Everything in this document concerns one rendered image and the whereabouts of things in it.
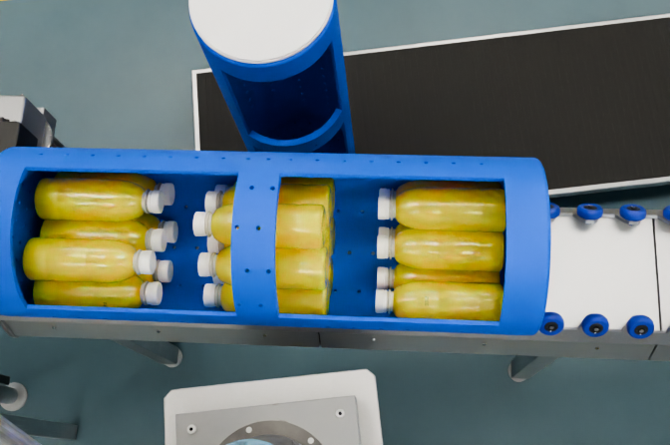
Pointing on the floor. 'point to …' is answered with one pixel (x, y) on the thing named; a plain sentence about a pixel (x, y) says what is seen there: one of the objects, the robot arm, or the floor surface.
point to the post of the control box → (43, 427)
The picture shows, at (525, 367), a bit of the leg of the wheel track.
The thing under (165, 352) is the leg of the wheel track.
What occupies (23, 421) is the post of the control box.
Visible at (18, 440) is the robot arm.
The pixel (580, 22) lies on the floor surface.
